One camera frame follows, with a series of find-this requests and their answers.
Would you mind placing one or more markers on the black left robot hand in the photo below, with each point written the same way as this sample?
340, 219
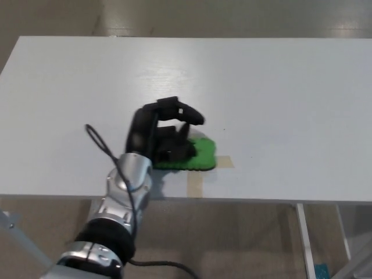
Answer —
141, 133

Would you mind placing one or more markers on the green whiteboard eraser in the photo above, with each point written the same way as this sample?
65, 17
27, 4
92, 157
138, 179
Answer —
203, 157

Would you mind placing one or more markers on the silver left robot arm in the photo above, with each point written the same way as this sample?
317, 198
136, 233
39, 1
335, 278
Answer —
116, 209

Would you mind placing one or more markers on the long beige masking tape strip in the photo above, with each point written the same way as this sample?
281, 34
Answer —
194, 184

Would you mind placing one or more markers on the short beige masking tape strip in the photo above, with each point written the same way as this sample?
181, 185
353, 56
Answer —
226, 161

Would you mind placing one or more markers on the teal perforated object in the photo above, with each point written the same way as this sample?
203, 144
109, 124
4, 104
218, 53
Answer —
322, 271

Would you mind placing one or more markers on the grey metal frame bar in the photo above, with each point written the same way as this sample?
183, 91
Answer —
20, 238
357, 268

